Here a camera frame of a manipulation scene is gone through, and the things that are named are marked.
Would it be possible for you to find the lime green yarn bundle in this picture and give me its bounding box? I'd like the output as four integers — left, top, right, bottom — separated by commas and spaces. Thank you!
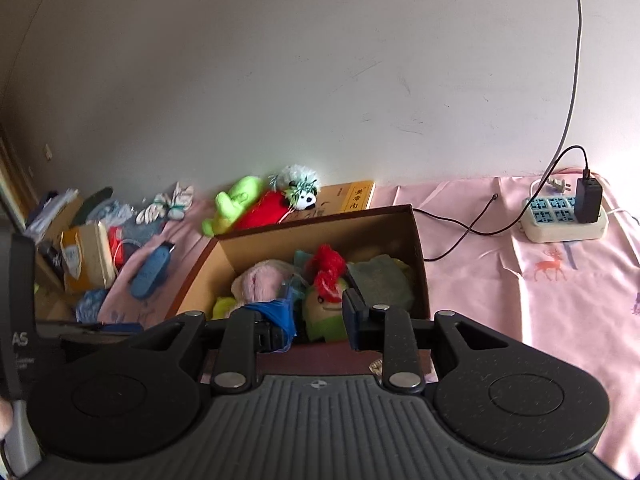
212, 297, 236, 320

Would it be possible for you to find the pink plush bunny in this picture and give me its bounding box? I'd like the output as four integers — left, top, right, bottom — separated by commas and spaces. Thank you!
231, 259, 296, 306

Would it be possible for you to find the light teal towel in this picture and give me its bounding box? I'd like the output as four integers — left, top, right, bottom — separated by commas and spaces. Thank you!
347, 255, 414, 311

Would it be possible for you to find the red yarn plush hair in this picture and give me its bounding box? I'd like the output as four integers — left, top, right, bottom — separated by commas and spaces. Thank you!
306, 244, 347, 304

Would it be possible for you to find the green smiling plush doll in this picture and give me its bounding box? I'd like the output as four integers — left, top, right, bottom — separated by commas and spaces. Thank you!
303, 278, 347, 342

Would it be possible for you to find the person's hand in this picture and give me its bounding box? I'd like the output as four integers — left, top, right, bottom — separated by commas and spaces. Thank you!
0, 399, 13, 440

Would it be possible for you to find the brown cardboard box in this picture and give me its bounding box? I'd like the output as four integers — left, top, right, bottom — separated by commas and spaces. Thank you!
164, 202, 434, 377

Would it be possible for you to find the yellow tissue box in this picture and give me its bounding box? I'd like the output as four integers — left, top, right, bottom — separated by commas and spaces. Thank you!
60, 222, 116, 294

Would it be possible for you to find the red plush pouch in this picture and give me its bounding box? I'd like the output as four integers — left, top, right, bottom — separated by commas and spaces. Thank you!
232, 190, 290, 232

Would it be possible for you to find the green plush toy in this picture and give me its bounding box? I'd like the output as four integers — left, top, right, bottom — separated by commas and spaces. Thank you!
202, 176, 265, 237

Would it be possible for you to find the blue lint brush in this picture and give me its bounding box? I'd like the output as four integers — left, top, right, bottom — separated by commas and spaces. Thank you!
129, 242, 175, 300

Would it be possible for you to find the yellow book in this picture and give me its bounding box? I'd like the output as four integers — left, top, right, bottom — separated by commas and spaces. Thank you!
286, 180, 375, 221

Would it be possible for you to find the red small package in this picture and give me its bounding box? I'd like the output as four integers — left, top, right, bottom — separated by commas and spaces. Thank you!
107, 226, 132, 271

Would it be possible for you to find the white panda pompom plush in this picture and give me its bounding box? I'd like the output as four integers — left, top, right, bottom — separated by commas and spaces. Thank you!
269, 165, 321, 211

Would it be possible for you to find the white green knotted cloth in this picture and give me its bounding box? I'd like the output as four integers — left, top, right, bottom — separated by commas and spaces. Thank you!
136, 182, 194, 224

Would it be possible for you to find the white power strip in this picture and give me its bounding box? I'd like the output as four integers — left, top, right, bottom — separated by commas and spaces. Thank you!
521, 195, 608, 244

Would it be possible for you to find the pink bed sheet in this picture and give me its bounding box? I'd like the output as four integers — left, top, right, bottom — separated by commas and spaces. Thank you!
96, 171, 640, 476

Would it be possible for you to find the black charger adapter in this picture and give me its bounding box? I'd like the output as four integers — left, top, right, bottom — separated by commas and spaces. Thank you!
574, 169, 602, 223

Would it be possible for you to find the black charger cable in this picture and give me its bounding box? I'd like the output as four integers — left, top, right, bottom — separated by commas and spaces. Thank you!
411, 144, 592, 265

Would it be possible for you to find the white hanging wall cable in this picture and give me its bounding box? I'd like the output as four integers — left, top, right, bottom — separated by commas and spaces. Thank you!
529, 0, 586, 201

